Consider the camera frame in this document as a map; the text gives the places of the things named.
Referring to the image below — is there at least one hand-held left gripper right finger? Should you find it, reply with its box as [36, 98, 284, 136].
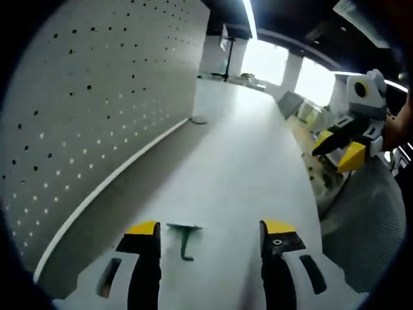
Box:
[259, 218, 370, 310]

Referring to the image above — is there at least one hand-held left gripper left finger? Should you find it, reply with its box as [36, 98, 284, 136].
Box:
[53, 220, 162, 310]

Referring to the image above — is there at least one green hook assembly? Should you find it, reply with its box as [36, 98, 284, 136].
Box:
[166, 222, 204, 262]

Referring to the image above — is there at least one white perforated mounting plate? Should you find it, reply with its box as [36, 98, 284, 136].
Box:
[0, 0, 212, 287]

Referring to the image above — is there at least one grey mesh office chair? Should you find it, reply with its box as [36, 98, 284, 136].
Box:
[317, 158, 407, 295]

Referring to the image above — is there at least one grey slanted panel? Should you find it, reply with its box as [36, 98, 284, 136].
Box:
[277, 90, 305, 119]

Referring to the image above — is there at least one black tripod stand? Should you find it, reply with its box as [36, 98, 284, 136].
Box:
[211, 34, 238, 82]

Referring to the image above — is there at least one ceiling light strip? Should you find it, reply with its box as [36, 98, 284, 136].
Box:
[241, 0, 259, 41]

